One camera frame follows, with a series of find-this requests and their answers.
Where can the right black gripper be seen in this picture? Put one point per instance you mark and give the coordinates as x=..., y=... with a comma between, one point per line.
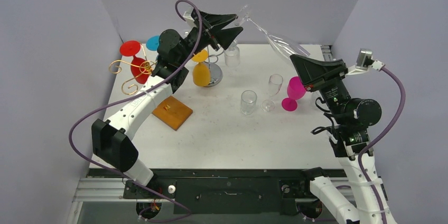
x=328, y=79

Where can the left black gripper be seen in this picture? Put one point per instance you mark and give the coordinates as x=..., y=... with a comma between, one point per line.
x=224, y=36

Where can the clear wine glass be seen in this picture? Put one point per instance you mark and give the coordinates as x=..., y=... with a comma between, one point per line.
x=248, y=102
x=283, y=46
x=274, y=85

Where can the red wine glass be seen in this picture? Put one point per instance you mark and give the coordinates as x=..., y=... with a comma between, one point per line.
x=140, y=68

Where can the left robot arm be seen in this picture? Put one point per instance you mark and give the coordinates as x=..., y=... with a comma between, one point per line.
x=112, y=138

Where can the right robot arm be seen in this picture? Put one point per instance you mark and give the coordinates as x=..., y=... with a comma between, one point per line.
x=350, y=119

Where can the pink wine glass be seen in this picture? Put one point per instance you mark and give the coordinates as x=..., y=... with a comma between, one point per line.
x=295, y=91

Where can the clear ribbed glass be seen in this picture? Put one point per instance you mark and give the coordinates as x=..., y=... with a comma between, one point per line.
x=232, y=55

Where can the yellow wine glass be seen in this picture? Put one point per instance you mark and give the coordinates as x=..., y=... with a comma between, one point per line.
x=201, y=72

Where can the blue wine glass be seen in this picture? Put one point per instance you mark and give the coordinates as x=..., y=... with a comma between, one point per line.
x=152, y=43

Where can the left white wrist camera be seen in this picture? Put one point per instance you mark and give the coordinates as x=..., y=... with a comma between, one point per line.
x=187, y=15

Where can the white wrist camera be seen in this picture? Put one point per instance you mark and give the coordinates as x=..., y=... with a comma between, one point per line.
x=364, y=63
x=187, y=15

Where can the chrome wire glass rack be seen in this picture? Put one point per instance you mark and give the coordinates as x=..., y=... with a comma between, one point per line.
x=216, y=74

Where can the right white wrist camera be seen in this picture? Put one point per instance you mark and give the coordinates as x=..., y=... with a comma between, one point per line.
x=364, y=63

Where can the gold wire glass rack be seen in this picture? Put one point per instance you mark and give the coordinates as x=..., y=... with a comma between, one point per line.
x=171, y=111

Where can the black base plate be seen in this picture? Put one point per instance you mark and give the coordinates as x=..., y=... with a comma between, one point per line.
x=243, y=191

